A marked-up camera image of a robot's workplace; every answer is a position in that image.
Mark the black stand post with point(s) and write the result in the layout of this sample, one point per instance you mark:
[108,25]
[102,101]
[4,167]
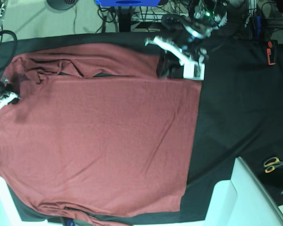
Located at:
[124,18]

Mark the blue clamp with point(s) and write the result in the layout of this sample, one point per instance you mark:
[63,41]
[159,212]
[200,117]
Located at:
[257,27]
[68,222]

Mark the blue clamp at bottom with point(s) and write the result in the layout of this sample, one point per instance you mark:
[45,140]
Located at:
[68,222]

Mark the yellow-handled scissors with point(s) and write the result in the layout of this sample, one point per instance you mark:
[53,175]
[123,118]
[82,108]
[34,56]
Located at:
[272,164]

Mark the blue plastic box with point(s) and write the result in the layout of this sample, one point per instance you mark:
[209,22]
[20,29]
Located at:
[127,3]

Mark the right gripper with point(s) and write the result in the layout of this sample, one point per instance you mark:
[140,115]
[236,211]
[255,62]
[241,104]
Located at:
[6,90]

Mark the blue clamp at right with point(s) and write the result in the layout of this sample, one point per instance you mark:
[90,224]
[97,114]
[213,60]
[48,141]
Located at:
[257,27]

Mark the black and orange clamp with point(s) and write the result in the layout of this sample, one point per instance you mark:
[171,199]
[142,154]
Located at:
[271,51]

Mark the black table cloth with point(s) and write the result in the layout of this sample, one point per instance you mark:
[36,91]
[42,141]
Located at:
[240,114]

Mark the red long-sleeve T-shirt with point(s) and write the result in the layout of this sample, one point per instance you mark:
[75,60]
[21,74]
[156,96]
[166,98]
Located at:
[95,132]

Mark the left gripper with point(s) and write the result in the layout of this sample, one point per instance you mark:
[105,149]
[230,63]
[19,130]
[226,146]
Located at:
[190,46]

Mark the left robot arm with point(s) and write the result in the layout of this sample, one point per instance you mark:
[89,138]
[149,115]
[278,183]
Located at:
[204,17]

